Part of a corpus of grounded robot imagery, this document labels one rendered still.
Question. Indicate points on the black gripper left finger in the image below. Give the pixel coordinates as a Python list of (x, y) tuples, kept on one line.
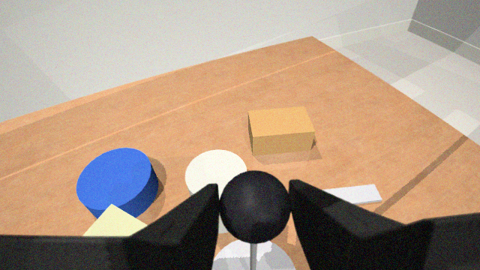
[(185, 238)]

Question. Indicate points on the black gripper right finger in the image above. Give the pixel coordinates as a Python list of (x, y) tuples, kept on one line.
[(338, 235)]

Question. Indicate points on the white cylinder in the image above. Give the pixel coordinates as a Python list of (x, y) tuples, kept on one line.
[(213, 167)]

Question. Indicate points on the blue cylinder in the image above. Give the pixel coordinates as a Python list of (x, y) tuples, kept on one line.
[(123, 177)]

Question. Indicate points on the white flat bar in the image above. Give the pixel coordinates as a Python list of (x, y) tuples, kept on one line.
[(358, 194)]

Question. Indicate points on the tan rectangular block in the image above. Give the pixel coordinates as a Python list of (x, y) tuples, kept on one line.
[(282, 130)]

